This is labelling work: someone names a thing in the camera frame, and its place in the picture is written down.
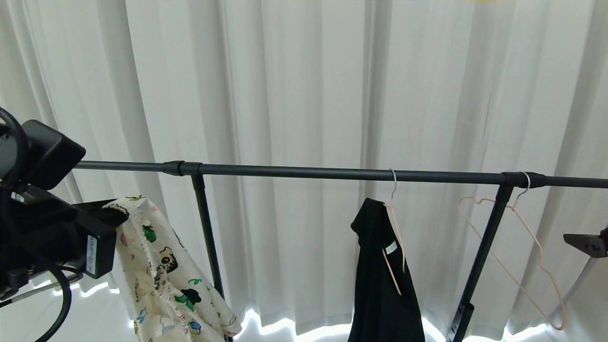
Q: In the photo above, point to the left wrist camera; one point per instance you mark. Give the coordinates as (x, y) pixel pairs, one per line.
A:
(47, 152)

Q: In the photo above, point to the pink clothes hanger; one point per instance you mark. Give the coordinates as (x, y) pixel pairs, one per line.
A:
(527, 225)
(394, 187)

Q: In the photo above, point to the cream printed garment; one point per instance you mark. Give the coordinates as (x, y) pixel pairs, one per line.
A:
(161, 266)

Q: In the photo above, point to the white curtain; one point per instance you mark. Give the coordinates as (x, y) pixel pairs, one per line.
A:
(294, 85)

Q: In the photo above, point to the black clothes rack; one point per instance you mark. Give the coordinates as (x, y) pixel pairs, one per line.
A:
(308, 172)

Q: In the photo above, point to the black garment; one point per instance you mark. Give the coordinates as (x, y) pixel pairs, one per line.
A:
(380, 294)

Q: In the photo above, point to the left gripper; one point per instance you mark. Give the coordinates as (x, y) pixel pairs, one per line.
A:
(57, 232)

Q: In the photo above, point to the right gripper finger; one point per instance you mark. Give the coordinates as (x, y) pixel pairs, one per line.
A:
(591, 246)

